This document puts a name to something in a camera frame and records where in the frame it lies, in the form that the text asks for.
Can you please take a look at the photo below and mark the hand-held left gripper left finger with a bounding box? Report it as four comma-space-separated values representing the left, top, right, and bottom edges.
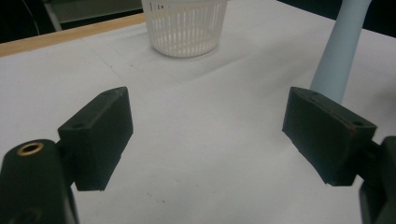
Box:
57, 86, 134, 192

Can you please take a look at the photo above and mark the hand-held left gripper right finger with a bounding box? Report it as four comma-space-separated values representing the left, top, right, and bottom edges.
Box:
282, 86, 377, 187

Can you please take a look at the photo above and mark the light blue hairbrush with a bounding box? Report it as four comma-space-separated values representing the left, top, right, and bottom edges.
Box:
310, 0, 374, 105

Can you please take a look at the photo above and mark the white plastic basket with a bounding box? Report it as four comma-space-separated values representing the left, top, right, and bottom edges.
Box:
140, 0, 229, 59

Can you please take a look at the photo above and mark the white metal desk frame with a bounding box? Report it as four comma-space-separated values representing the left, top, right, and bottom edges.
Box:
43, 0, 64, 32

